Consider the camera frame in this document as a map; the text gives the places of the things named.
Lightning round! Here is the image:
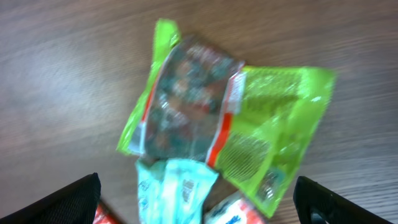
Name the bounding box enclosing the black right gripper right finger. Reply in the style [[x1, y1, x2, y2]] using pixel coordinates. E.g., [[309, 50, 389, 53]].
[[293, 176, 392, 224]]

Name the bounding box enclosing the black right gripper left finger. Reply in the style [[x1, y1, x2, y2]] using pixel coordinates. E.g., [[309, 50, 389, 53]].
[[1, 172, 101, 224]]

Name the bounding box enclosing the red snack wrapper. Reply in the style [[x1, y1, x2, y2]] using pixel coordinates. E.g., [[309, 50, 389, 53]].
[[93, 202, 122, 224]]

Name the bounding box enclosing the small red snack packet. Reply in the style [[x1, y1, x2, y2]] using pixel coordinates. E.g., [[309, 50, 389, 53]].
[[204, 191, 267, 224]]

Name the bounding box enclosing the green clear snack bag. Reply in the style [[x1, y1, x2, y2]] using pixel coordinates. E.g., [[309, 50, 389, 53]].
[[117, 19, 336, 217]]

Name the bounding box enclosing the pale teal snack packet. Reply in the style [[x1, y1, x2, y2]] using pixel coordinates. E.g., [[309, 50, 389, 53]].
[[136, 159, 218, 224]]

